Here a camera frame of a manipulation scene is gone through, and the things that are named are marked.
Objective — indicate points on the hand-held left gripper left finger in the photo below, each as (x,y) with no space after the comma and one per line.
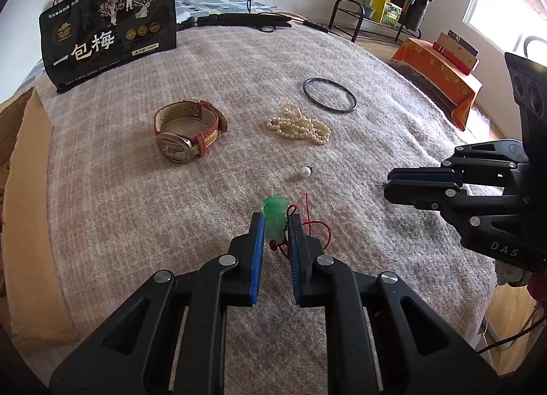
(255,258)

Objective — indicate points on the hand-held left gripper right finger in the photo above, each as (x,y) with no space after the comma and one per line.
(295,258)

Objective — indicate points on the orange cloth covered table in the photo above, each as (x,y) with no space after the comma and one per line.
(436,72)

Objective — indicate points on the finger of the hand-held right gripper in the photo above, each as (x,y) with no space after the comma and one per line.
(416,193)
(421,175)

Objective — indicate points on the black hair straightener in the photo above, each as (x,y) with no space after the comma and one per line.
(239,19)

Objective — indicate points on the cardboard box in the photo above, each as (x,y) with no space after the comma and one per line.
(27,215)

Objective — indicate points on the black metal chair frame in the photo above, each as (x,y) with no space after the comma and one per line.
(344,14)

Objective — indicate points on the yellow box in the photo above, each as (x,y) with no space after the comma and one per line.
(378,4)

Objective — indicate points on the red and beige cardboard stand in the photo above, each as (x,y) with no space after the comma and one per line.
(455,55)

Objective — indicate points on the window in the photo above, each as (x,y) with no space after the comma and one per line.
(500,6)

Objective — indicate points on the black bangle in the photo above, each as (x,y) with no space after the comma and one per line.
(329,95)

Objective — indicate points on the black snack bag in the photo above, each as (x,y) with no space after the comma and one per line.
(109,23)

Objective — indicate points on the grey pink woven blanket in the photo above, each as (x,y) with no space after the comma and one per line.
(213,190)

